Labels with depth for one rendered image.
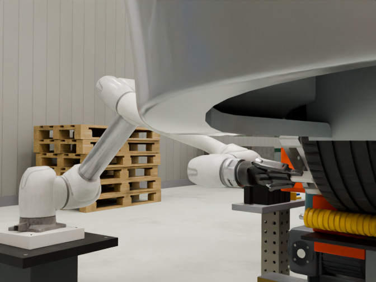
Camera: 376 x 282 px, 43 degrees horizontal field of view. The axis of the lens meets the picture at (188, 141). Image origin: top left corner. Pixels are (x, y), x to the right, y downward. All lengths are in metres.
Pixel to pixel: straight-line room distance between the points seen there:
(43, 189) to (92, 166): 0.23
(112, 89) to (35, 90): 4.27
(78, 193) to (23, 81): 3.85
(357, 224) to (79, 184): 1.28
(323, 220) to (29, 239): 1.16
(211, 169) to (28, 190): 0.94
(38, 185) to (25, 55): 3.99
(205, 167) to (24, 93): 4.62
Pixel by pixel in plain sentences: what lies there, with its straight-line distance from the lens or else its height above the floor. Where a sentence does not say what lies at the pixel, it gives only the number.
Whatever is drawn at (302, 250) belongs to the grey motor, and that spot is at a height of 0.33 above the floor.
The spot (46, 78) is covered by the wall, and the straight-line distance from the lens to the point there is 6.15.
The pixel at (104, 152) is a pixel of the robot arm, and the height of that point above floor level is 0.69.
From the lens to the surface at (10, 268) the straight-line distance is 2.19.
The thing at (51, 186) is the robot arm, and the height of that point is 0.53.
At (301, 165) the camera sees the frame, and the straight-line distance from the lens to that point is 1.38.
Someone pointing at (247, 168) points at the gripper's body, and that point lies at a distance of 1.40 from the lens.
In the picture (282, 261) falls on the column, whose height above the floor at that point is 0.17.
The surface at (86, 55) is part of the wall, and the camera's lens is 6.62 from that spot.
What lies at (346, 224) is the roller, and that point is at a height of 0.51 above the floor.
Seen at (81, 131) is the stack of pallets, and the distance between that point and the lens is 5.03.
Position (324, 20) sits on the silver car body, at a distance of 0.41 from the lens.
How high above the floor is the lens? 0.72
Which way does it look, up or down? level
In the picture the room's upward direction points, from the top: straight up
